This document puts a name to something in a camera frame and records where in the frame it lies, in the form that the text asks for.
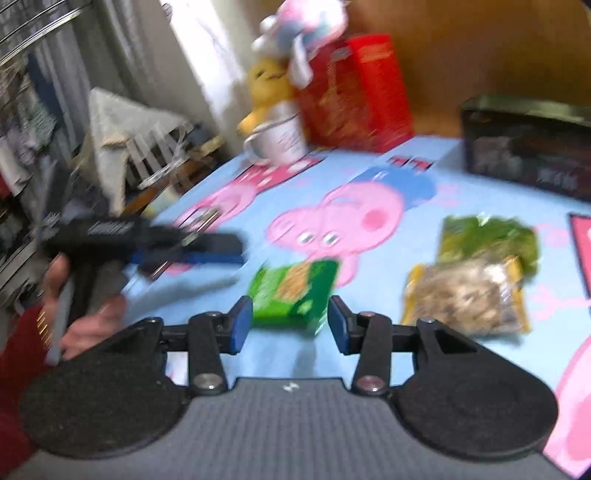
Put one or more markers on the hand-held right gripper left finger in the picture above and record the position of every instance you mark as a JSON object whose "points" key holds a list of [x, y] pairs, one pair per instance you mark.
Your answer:
{"points": [[240, 323]]}

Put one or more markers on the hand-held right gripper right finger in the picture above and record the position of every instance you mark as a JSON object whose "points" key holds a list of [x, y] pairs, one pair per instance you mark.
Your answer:
{"points": [[340, 323]]}

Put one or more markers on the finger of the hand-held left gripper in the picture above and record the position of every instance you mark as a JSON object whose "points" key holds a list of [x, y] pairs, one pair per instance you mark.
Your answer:
{"points": [[207, 242], [194, 263]]}

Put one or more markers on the green snack packet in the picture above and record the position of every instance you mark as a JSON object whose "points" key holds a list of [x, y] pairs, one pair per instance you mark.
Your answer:
{"points": [[291, 290]]}

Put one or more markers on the person's left hand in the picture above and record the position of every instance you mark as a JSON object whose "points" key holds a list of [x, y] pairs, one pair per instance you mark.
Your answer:
{"points": [[99, 323]]}

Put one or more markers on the white router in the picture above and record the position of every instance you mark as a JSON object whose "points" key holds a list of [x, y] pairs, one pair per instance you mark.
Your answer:
{"points": [[152, 147]]}

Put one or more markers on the white cloth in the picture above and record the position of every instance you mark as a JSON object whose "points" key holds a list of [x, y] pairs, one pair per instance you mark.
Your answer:
{"points": [[117, 120]]}

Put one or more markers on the white mug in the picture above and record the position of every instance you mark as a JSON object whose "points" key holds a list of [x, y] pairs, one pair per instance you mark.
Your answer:
{"points": [[281, 138]]}

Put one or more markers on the yellow nut packet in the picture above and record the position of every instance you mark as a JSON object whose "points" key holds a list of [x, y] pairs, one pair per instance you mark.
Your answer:
{"points": [[466, 295]]}

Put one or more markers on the printed blanket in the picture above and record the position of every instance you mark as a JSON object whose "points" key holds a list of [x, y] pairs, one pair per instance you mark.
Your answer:
{"points": [[415, 203]]}

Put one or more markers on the green-edged nut packet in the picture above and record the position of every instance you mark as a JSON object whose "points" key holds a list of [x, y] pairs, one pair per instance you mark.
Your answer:
{"points": [[485, 235]]}

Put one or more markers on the yellow duck plush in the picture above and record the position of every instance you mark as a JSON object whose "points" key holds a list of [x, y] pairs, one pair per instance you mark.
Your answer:
{"points": [[268, 78]]}

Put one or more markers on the red box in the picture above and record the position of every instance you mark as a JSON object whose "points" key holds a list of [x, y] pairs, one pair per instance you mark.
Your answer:
{"points": [[360, 92]]}

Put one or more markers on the metal rack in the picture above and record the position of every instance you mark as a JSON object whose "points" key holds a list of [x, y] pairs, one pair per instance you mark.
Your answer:
{"points": [[32, 23]]}

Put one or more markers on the pastel plush toy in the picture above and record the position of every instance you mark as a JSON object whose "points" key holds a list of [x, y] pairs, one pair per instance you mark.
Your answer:
{"points": [[300, 23]]}

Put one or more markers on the black box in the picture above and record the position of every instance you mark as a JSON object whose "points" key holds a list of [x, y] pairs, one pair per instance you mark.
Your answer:
{"points": [[521, 147]]}

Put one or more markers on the wooden board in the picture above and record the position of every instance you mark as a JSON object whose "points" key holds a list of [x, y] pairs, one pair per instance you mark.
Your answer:
{"points": [[485, 46]]}

